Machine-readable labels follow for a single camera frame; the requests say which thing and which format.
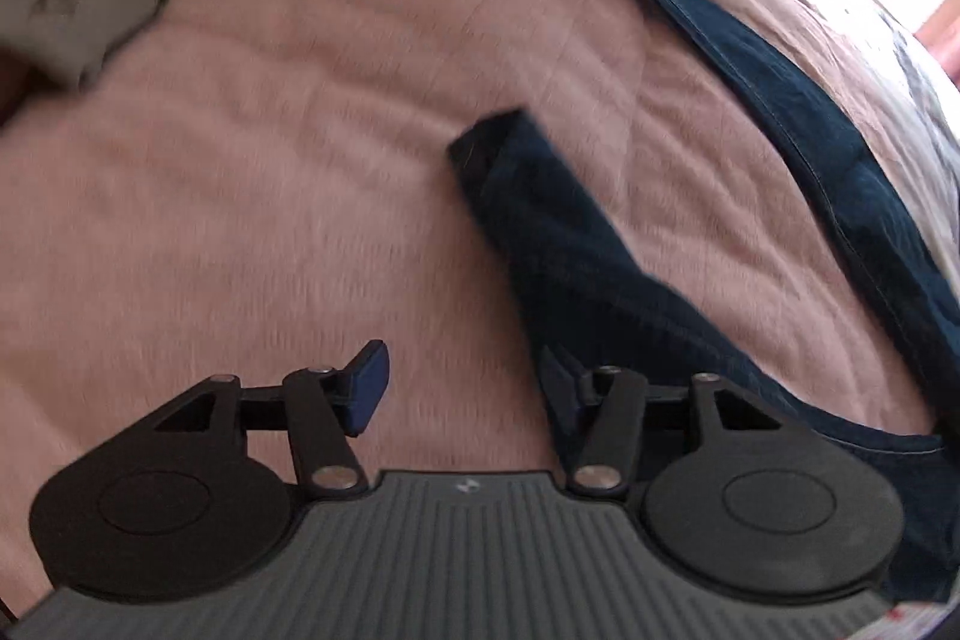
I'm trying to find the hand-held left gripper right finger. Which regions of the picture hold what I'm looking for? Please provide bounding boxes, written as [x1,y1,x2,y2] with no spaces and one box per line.
[540,344,788,500]

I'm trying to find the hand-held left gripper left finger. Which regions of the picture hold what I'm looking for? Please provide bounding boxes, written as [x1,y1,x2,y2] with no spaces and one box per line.
[154,340,391,503]

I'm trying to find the dark blue denim pants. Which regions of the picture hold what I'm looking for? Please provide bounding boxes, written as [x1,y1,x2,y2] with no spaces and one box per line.
[448,0,960,605]

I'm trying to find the pink textured blanket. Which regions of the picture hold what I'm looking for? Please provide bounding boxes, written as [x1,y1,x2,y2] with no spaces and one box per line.
[0,0,960,615]

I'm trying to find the grey white patterned cloth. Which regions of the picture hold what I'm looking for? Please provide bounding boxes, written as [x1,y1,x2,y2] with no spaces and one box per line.
[891,21,960,146]

